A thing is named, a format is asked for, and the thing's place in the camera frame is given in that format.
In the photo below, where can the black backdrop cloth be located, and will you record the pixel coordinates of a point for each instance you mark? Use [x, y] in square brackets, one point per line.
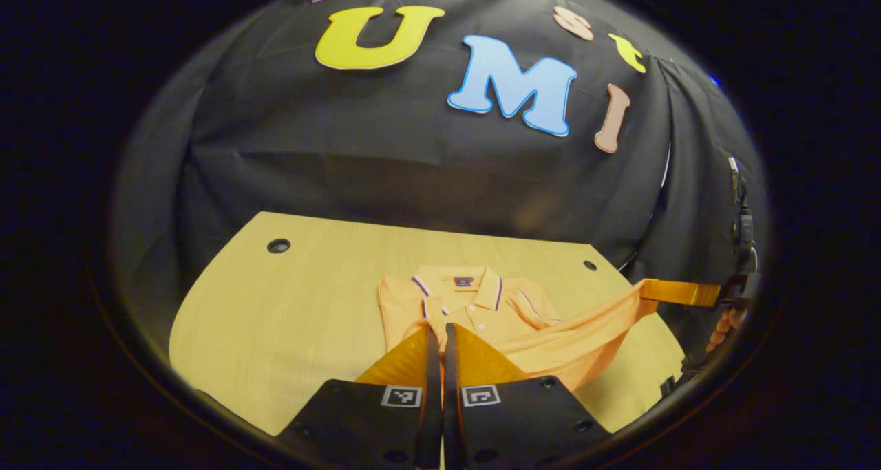
[344, 153]

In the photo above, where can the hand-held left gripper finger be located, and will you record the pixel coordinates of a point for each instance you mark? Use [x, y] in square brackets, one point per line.
[451, 387]
[433, 387]

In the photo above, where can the orange T-shirt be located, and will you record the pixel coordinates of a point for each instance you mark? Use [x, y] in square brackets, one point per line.
[482, 312]

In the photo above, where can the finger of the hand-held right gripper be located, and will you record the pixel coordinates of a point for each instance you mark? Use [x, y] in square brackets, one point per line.
[681, 293]

